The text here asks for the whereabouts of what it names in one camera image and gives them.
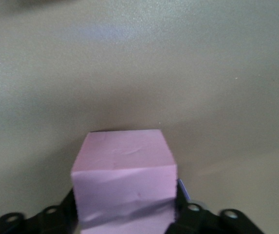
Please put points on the brown table cover sheet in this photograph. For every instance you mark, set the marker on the brown table cover sheet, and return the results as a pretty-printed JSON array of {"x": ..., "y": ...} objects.
[{"x": 139, "y": 73}]

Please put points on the pink foam cube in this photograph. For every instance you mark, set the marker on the pink foam cube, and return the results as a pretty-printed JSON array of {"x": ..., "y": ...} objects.
[{"x": 124, "y": 175}]

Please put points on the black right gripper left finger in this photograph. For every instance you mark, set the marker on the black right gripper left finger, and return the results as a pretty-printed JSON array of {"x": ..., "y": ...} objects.
[{"x": 51, "y": 219}]

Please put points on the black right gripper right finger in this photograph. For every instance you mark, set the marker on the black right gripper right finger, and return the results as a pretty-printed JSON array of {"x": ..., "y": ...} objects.
[{"x": 195, "y": 219}]

